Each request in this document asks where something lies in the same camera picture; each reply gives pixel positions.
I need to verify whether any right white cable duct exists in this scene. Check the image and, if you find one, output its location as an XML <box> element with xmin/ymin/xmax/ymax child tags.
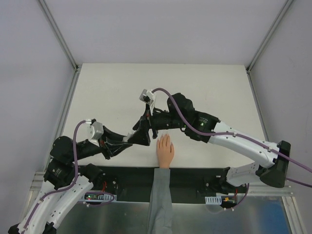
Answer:
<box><xmin>205</xmin><ymin>195</ymin><xmax>222</xmax><ymax>205</ymax></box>

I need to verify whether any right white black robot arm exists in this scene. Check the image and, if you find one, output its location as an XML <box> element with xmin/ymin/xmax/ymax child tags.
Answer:
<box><xmin>123</xmin><ymin>90</ymin><xmax>291</xmax><ymax>192</ymax></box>

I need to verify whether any mannequin hand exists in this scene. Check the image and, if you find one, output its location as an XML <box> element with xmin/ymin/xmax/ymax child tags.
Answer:
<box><xmin>156</xmin><ymin>134</ymin><xmax>175</xmax><ymax>169</ymax></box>

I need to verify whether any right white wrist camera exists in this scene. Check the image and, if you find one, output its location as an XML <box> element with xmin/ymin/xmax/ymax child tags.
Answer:
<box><xmin>139</xmin><ymin>89</ymin><xmax>156</xmax><ymax>115</ymax></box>

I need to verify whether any left white cable duct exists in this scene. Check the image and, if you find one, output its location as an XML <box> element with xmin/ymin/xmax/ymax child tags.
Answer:
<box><xmin>78</xmin><ymin>192</ymin><xmax>117</xmax><ymax>203</ymax></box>

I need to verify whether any clear nail polish bottle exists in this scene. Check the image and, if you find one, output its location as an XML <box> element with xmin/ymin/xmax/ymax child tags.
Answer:
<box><xmin>123</xmin><ymin>130</ymin><xmax>134</xmax><ymax>142</ymax></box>

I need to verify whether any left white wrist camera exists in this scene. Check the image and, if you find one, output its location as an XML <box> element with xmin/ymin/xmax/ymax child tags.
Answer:
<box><xmin>85</xmin><ymin>119</ymin><xmax>104</xmax><ymax>147</ymax></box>

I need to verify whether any grey sleeved forearm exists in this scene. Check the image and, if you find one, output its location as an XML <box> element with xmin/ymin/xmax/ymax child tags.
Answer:
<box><xmin>147</xmin><ymin>168</ymin><xmax>173</xmax><ymax>234</ymax></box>

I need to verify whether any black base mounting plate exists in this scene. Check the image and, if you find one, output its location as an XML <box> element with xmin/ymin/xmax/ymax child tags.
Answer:
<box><xmin>46</xmin><ymin>164</ymin><xmax>281</xmax><ymax>203</ymax></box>

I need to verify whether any white cable duct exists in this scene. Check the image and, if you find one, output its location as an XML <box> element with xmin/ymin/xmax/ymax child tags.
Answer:
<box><xmin>78</xmin><ymin>192</ymin><xmax>117</xmax><ymax>203</ymax></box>
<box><xmin>205</xmin><ymin>195</ymin><xmax>222</xmax><ymax>205</ymax></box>

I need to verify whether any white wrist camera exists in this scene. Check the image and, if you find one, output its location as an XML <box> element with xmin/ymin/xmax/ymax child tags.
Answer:
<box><xmin>85</xmin><ymin>119</ymin><xmax>104</xmax><ymax>147</ymax></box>
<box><xmin>139</xmin><ymin>89</ymin><xmax>156</xmax><ymax>115</ymax></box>

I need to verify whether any left aluminium frame post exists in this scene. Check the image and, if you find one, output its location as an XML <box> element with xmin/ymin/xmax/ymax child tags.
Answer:
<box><xmin>36</xmin><ymin>0</ymin><xmax>82</xmax><ymax>73</ymax></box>

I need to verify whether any aluminium frame post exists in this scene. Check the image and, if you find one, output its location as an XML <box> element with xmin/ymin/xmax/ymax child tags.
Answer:
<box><xmin>36</xmin><ymin>0</ymin><xmax>82</xmax><ymax>73</ymax></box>
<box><xmin>245</xmin><ymin>0</ymin><xmax>294</xmax><ymax>73</ymax></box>

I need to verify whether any right aluminium frame post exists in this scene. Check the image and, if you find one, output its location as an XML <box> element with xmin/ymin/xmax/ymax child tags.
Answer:
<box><xmin>245</xmin><ymin>0</ymin><xmax>294</xmax><ymax>73</ymax></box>

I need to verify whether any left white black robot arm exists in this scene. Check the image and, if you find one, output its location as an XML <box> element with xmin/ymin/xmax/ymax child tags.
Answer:
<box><xmin>8</xmin><ymin>122</ymin><xmax>132</xmax><ymax>234</ymax></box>

